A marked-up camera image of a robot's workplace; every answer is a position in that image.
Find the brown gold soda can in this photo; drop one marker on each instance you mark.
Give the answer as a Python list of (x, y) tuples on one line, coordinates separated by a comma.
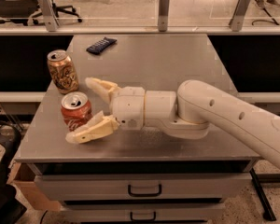
[(62, 71)]

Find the metal bracket post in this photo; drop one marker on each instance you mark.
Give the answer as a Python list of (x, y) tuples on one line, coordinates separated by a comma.
[(50, 20), (163, 15), (237, 19)]

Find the lower grey drawer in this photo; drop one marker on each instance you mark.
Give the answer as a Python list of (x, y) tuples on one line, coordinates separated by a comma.
[(165, 212)]

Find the black lower drawer handle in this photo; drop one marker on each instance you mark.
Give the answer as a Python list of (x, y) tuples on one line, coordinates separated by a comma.
[(145, 217)]

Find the upper grey drawer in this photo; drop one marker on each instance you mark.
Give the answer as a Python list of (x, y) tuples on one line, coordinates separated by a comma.
[(114, 187)]

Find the middle metal bracket post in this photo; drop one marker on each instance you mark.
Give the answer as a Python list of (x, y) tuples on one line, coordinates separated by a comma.
[(163, 15)]

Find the cardboard box under table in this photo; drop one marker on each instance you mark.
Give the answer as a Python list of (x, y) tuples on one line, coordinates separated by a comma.
[(23, 178)]

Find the black drawer handle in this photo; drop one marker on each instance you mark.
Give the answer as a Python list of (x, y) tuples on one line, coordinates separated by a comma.
[(144, 192), (145, 217)]

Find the grey drawer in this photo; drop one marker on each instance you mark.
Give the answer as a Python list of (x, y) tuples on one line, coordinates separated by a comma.
[(165, 212), (114, 187)]

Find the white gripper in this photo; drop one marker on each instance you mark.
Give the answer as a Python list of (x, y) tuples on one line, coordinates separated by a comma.
[(128, 107)]

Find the right metal bracket post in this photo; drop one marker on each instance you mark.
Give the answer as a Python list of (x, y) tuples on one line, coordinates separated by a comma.
[(237, 19)]

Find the black office chair background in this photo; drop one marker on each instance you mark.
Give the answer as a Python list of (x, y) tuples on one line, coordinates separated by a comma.
[(19, 11)]

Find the red coke can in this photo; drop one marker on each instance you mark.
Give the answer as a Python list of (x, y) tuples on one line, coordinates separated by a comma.
[(76, 109)]

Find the black chair at left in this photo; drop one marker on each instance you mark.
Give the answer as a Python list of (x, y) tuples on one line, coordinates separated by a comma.
[(11, 209)]

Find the black table leg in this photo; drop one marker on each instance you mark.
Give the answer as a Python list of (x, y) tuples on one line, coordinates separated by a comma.
[(268, 212)]

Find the black upper drawer handle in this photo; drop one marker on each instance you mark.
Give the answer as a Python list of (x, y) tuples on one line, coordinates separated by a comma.
[(144, 192)]

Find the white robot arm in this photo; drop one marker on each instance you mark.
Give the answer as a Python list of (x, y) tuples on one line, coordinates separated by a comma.
[(184, 113)]

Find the dark blue rxbar wrapper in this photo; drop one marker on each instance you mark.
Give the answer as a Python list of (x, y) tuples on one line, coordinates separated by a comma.
[(98, 47)]

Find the left metal bracket post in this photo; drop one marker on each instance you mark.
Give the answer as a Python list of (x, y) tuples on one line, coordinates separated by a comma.
[(50, 20)]

